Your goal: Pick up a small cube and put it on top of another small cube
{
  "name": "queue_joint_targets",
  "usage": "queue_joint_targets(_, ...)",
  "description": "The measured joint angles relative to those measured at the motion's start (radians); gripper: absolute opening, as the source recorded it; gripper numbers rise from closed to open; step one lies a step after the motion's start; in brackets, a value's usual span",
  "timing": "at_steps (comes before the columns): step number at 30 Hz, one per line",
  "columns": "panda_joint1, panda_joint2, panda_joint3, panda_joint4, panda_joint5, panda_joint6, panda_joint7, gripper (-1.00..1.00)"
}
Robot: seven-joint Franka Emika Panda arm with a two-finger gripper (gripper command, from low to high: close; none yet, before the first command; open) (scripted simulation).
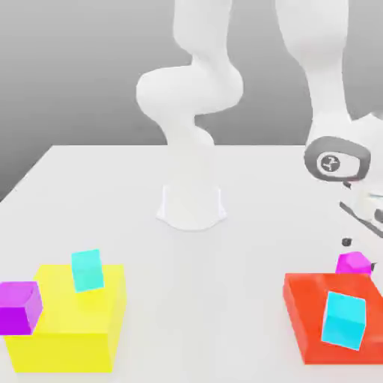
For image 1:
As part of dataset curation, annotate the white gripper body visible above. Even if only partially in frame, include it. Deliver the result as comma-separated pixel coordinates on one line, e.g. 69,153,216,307
338,200,383,255

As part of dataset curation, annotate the small magenta cube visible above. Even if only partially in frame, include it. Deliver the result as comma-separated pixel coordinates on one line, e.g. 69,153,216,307
0,281,44,337
334,251,374,275

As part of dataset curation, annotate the small cyan cube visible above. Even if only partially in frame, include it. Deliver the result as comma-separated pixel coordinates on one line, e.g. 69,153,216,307
320,291,367,352
70,248,105,293

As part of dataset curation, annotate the large orange box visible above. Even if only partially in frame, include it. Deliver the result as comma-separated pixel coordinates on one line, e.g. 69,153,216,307
282,272,383,366

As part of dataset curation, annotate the large yellow box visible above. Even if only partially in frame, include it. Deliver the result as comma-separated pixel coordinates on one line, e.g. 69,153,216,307
4,263,127,374

